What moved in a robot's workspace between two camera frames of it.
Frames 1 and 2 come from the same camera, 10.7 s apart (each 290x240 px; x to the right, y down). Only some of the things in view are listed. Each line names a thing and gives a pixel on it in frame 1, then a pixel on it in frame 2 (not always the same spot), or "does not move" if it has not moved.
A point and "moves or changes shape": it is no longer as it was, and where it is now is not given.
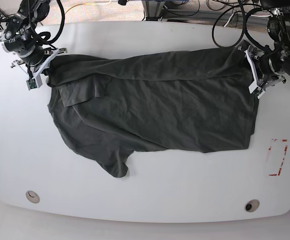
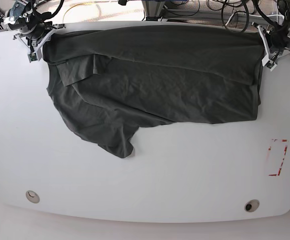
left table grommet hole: x=32 y=196 does not move
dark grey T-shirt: x=115 y=103 moves or changes shape
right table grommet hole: x=252 y=205 does not move
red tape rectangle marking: x=282 y=161 does not move
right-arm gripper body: x=260 y=81 → x=270 y=59
